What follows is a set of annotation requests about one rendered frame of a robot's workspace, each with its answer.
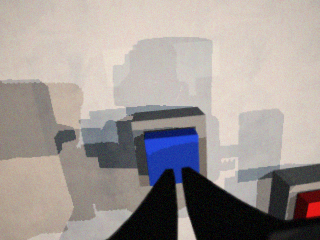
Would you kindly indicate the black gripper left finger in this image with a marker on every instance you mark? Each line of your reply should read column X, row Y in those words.
column 156, row 218

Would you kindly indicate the blue button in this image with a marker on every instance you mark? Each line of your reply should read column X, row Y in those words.
column 169, row 139

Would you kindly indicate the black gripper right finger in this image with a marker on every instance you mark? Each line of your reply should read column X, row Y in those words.
column 215, row 214

